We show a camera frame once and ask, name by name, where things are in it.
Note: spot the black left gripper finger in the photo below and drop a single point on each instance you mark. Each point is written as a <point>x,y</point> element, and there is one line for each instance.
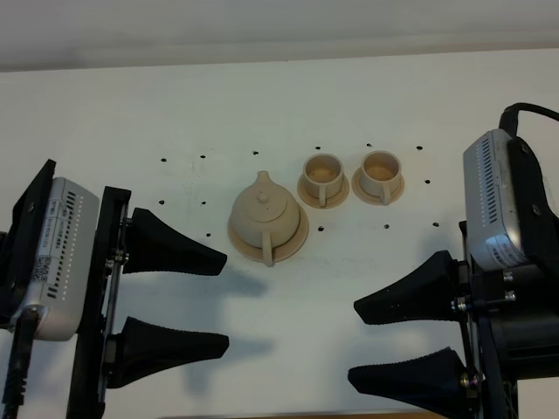
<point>154,246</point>
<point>142,349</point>

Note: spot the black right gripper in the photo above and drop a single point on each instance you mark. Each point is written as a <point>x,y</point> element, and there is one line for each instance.
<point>515,310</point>

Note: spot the beige ceramic teapot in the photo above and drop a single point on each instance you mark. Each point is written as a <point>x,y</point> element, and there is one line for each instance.
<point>265,205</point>

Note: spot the beige round teapot saucer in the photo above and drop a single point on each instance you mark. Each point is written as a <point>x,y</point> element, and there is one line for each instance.
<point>269,255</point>

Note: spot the beige teacup near teapot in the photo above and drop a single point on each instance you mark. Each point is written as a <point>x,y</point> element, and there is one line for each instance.
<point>321,180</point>

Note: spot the beige saucer under near teacup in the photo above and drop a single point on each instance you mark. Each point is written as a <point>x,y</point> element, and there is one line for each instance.
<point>334,198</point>

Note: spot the beige saucer under teacup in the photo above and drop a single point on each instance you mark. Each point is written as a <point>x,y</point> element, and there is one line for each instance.
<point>374,200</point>
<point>334,198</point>

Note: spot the beige saucer under far teacup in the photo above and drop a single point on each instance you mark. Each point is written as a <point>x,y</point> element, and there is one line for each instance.
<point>374,200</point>

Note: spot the beige teacup far right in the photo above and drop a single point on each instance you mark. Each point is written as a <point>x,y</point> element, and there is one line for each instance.
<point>381,172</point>

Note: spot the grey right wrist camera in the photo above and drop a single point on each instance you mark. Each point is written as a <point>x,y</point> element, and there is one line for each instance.
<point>492,222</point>

